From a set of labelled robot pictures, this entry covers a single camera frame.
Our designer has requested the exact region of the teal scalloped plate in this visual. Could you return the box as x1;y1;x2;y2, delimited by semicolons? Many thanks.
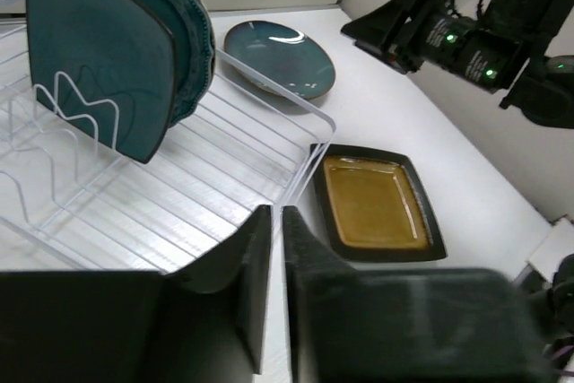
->
137;0;215;126

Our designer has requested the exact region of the clear white dish rack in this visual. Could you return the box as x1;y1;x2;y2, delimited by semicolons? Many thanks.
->
1;15;336;272

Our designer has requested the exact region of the teal square plate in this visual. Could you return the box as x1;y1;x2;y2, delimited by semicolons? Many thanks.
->
26;0;177;163

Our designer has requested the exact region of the dark blue round plate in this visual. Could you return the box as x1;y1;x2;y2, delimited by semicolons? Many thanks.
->
223;20;336;100

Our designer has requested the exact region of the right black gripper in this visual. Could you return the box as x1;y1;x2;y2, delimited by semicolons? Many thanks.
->
341;0;527;93

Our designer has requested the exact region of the brown square plate black rim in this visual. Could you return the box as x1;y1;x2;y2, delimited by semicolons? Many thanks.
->
310;144;448;264

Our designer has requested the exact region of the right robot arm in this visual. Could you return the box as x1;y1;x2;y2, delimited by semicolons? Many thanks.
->
341;0;573;129

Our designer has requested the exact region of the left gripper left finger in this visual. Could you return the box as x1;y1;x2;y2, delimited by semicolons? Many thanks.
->
1;205;272;382

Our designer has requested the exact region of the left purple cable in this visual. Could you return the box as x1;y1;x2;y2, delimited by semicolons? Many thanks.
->
544;344;574;373

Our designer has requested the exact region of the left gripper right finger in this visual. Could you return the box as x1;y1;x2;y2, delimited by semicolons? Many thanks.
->
282;206;552;382

